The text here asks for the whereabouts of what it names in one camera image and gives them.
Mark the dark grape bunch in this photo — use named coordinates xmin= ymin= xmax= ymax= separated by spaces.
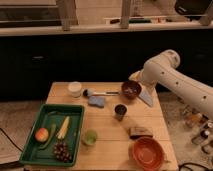
xmin=53 ymin=141 xmax=72 ymax=163

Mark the green chili pepper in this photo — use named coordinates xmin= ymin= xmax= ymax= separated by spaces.
xmin=39 ymin=124 xmax=57 ymax=150

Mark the red yellow apple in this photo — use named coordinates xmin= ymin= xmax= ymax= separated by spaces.
xmin=35 ymin=128 xmax=49 ymax=142

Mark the black floor cable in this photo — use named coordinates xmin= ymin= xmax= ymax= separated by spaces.
xmin=0 ymin=127 xmax=24 ymax=154

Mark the grey triangular cloth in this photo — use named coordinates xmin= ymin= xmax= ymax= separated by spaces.
xmin=139 ymin=89 xmax=153 ymax=107

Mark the green plastic cup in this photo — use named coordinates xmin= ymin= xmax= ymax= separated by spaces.
xmin=82 ymin=130 xmax=98 ymax=146

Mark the yellow corn cob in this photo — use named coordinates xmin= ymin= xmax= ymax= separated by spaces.
xmin=57 ymin=116 xmax=70 ymax=139

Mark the dark brown sponge block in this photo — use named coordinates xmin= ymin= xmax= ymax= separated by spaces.
xmin=129 ymin=127 xmax=153 ymax=139

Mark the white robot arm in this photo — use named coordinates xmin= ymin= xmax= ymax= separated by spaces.
xmin=129 ymin=49 xmax=213 ymax=120

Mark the dark red bowl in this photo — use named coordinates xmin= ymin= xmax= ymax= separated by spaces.
xmin=121 ymin=80 xmax=142 ymax=100

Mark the dark metal cup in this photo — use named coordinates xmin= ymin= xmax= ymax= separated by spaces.
xmin=114 ymin=104 xmax=127 ymax=121

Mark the green plastic tray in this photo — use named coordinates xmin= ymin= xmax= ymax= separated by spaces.
xmin=19 ymin=104 xmax=84 ymax=167

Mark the dish brush with white handle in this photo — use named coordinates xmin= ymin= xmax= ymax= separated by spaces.
xmin=83 ymin=89 xmax=119 ymax=97

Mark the white cup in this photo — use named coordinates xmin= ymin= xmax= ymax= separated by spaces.
xmin=68 ymin=81 xmax=82 ymax=98

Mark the orange terracotta bowl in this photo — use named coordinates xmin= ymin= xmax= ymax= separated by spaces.
xmin=131 ymin=137 xmax=164 ymax=171

